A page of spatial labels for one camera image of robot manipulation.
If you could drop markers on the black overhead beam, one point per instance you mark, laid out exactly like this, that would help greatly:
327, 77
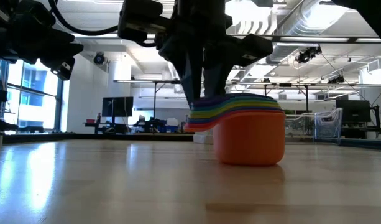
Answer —
351, 40

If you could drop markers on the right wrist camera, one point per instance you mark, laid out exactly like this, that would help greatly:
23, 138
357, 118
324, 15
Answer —
140, 15

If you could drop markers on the orange measuring cup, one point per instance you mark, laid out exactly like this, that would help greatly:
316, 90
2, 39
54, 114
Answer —
249, 140

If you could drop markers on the green measuring cup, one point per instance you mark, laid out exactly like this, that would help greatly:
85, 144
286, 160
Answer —
261, 103

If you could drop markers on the silver ventilation duct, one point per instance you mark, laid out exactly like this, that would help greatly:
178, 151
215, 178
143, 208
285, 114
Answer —
302, 25

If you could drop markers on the black ceiling camera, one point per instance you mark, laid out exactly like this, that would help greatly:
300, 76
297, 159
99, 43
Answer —
99, 58

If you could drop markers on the black ceiling camera rig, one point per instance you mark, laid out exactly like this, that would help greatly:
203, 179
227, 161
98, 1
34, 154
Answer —
306, 55

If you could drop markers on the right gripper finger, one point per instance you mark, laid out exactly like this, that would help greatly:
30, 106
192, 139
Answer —
191, 81
216, 77

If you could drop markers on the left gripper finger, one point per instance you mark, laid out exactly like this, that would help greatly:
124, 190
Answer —
62, 68

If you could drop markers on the black background table frame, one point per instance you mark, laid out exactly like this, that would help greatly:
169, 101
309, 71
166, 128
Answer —
155, 99
306, 96

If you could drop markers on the clear plastic basket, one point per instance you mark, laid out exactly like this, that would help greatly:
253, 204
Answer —
328, 124

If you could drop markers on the purple measuring cup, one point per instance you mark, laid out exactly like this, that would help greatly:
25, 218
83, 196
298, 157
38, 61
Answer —
240, 95

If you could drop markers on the red measuring cup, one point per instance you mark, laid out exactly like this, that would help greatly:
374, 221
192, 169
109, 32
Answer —
264, 109

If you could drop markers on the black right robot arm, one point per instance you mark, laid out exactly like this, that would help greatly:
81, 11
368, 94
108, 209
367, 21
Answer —
373, 15

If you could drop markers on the black computer monitor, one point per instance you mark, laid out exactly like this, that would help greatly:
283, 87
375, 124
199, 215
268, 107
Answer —
353, 110
117, 106

